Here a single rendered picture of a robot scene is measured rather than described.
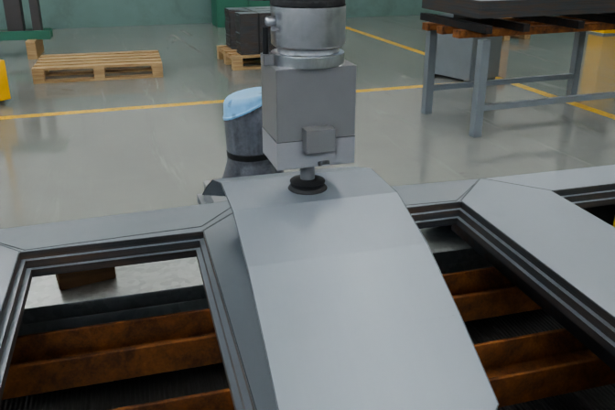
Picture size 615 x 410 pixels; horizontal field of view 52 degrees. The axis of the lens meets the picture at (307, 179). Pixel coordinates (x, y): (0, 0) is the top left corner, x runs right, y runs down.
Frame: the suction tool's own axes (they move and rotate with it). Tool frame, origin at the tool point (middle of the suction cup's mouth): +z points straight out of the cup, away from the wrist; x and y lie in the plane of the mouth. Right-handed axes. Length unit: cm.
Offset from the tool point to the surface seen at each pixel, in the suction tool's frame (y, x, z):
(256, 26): 131, 596, 61
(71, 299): -30, 43, 33
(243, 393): -9.7, -9.3, 16.8
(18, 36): -115, 741, 81
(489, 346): 29.1, 4.3, 28.8
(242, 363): -9.1, -6.1, 15.6
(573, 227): 48, 12, 16
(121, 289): -22, 44, 33
